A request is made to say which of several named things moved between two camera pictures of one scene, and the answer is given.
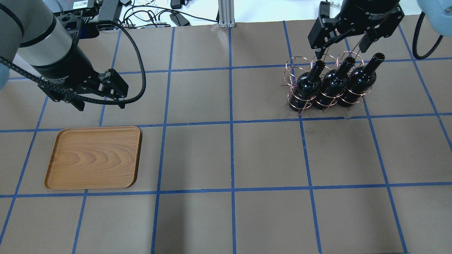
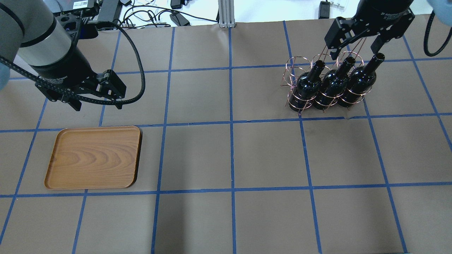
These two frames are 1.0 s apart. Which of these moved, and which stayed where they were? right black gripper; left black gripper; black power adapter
Moved: right black gripper
Stayed: left black gripper; black power adapter
